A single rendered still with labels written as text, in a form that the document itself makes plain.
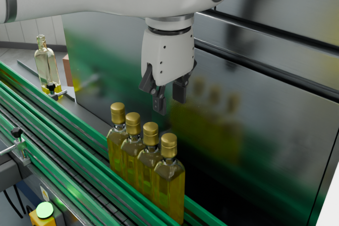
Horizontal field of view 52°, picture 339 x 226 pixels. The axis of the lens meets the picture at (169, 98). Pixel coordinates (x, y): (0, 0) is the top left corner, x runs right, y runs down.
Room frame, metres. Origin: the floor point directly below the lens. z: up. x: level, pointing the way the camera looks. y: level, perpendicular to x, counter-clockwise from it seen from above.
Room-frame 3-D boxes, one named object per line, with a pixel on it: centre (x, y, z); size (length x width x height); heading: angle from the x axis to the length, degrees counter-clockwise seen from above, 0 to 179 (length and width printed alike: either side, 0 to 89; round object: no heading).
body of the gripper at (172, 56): (0.58, 0.00, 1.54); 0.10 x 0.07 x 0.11; 135
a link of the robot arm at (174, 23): (0.58, 0.00, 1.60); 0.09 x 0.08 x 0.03; 135
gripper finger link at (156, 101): (0.55, 0.03, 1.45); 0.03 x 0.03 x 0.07; 45
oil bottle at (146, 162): (0.62, 0.04, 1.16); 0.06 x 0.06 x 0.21; 46
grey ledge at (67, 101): (1.11, 0.40, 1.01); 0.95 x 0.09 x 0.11; 46
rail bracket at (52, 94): (1.08, 0.40, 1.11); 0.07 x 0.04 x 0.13; 136
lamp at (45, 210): (0.66, 0.35, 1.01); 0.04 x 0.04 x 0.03
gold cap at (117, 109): (0.70, 0.13, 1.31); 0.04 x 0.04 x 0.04
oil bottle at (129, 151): (0.66, 0.09, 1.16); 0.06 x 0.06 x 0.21; 46
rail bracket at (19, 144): (0.79, 0.46, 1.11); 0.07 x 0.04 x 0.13; 136
